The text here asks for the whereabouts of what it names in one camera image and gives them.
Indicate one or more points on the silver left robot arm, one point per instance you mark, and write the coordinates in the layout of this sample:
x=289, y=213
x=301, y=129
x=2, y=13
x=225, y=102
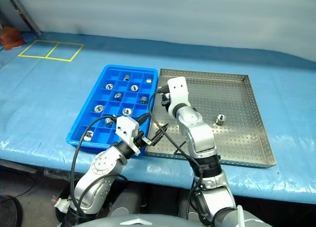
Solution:
x=103, y=162

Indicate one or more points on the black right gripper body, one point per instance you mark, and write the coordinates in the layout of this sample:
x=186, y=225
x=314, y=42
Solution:
x=165, y=98

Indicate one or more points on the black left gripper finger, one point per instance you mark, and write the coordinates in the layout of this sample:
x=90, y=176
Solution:
x=143, y=120
x=159, y=135

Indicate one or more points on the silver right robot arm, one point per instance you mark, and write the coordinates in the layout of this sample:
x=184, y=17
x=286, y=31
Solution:
x=197, y=133

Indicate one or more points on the grey robot torso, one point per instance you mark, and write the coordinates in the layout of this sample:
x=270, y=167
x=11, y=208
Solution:
x=148, y=222

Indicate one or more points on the black round object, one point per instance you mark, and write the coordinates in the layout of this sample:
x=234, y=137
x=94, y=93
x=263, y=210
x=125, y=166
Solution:
x=10, y=212

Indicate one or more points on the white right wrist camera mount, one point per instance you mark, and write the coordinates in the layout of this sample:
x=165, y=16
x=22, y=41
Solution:
x=177, y=88

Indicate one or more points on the perforated stainless steel tray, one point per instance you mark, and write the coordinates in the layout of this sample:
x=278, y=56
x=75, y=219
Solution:
x=234, y=96

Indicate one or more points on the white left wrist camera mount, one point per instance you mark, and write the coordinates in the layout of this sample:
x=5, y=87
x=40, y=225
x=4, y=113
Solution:
x=126, y=127

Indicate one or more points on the yellow tape floor marking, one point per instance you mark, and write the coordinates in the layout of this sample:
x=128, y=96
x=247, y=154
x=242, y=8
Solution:
x=52, y=50

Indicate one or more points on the metal nut on metal tray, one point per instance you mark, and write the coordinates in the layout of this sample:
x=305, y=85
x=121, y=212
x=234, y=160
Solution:
x=220, y=120

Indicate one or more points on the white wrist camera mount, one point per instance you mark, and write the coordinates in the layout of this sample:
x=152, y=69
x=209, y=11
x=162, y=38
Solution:
x=177, y=88
x=126, y=127

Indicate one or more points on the blue compartment tray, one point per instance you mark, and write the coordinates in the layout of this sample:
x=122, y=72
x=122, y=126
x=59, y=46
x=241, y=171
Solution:
x=98, y=132

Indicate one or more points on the orange brown block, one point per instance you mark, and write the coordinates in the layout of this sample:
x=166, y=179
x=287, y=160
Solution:
x=11, y=38

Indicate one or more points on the slanted metal pole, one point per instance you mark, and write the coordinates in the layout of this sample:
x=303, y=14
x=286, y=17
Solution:
x=29, y=21

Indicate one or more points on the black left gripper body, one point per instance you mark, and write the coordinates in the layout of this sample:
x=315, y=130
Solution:
x=141, y=140

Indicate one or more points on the dark grey rounded shape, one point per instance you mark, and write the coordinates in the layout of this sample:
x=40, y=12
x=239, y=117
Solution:
x=128, y=202

